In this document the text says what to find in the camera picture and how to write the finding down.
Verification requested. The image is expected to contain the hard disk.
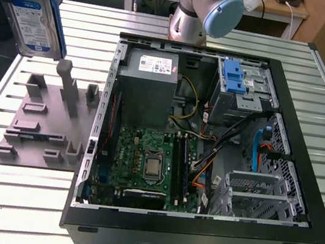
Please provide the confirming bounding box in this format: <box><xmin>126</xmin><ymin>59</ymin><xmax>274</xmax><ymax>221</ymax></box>
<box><xmin>0</xmin><ymin>0</ymin><xmax>76</xmax><ymax>63</ymax></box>

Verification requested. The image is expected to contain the metal disk bay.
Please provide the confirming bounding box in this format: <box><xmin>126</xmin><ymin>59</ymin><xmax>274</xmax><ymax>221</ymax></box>
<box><xmin>217</xmin><ymin>167</ymin><xmax>307</xmax><ymax>228</ymax></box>

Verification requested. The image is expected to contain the grey parts rack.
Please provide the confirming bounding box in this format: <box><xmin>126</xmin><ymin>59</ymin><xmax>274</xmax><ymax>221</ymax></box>
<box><xmin>0</xmin><ymin>50</ymin><xmax>107</xmax><ymax>181</ymax></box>

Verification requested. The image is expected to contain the grey power supply unit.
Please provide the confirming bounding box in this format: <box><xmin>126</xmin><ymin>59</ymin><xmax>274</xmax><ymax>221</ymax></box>
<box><xmin>109</xmin><ymin>44</ymin><xmax>183</xmax><ymax>133</ymax></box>

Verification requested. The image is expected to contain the green motherboard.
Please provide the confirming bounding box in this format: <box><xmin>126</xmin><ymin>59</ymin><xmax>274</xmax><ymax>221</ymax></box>
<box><xmin>88</xmin><ymin>120</ymin><xmax>210</xmax><ymax>218</ymax></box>

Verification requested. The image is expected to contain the metal socket cover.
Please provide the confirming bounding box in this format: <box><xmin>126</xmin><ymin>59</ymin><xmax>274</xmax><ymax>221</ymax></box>
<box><xmin>139</xmin><ymin>148</ymin><xmax>168</xmax><ymax>188</ymax></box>

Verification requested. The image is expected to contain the clear plastic bag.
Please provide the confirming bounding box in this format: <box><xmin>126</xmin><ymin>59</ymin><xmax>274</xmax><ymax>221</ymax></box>
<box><xmin>241</xmin><ymin>0</ymin><xmax>271</xmax><ymax>15</ymax></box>

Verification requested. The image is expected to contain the silver CPU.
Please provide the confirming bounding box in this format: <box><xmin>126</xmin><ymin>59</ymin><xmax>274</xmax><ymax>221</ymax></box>
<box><xmin>143</xmin><ymin>155</ymin><xmax>163</xmax><ymax>180</ymax></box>

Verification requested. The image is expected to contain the blue drive latch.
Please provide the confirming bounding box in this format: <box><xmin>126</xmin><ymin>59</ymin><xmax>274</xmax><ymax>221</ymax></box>
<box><xmin>219</xmin><ymin>59</ymin><xmax>252</xmax><ymax>95</ymax></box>

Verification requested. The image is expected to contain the black RAM slot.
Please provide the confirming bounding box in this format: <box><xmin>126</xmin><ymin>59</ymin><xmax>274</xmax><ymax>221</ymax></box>
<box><xmin>165</xmin><ymin>131</ymin><xmax>188</xmax><ymax>204</ymax></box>

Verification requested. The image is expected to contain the black graphics card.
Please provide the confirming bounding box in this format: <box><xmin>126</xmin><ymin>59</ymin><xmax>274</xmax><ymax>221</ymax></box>
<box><xmin>111</xmin><ymin>184</ymin><xmax>167</xmax><ymax>213</ymax></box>

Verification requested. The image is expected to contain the dark RAM stick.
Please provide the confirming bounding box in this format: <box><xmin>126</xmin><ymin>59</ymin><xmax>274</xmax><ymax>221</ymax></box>
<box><xmin>175</xmin><ymin>136</ymin><xmax>197</xmax><ymax>199</ymax></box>

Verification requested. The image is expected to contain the metal drive cage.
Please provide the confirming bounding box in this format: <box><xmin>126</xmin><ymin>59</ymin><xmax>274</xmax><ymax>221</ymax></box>
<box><xmin>207</xmin><ymin>55</ymin><xmax>286</xmax><ymax>134</ymax></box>

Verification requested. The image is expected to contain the black PC case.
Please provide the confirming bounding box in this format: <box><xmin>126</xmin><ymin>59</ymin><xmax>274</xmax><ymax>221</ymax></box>
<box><xmin>56</xmin><ymin>26</ymin><xmax>325</xmax><ymax>244</ymax></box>

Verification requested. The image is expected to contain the thin red wire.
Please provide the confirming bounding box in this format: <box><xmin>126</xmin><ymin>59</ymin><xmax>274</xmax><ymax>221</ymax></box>
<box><xmin>97</xmin><ymin>91</ymin><xmax>124</xmax><ymax>157</ymax></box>

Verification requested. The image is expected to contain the yellow wire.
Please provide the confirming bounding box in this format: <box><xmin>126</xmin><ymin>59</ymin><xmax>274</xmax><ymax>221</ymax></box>
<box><xmin>168</xmin><ymin>73</ymin><xmax>203</xmax><ymax>124</ymax></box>

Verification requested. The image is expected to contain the black desk cable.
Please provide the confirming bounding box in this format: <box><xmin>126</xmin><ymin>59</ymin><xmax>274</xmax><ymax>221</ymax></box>
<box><xmin>255</xmin><ymin>0</ymin><xmax>268</xmax><ymax>20</ymax></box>

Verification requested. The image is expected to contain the black wire bundle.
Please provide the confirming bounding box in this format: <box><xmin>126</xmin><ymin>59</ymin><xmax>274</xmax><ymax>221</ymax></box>
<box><xmin>191</xmin><ymin>102</ymin><xmax>274</xmax><ymax>188</ymax></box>

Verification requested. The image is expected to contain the white cable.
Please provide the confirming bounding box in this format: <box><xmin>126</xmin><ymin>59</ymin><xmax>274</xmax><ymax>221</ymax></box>
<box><xmin>279</xmin><ymin>1</ymin><xmax>299</xmax><ymax>40</ymax></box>

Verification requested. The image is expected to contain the orange wire bundle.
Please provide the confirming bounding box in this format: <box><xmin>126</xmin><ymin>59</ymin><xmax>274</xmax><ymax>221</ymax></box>
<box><xmin>190</xmin><ymin>157</ymin><xmax>217</xmax><ymax>195</ymax></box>

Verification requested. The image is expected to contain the blue data wire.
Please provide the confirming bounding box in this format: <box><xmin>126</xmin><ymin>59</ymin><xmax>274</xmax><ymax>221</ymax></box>
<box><xmin>247</xmin><ymin>124</ymin><xmax>272</xmax><ymax>176</ymax></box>

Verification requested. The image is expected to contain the red orange power wire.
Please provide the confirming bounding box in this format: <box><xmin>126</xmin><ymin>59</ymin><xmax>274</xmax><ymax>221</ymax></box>
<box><xmin>255</xmin><ymin>141</ymin><xmax>292</xmax><ymax>164</ymax></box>

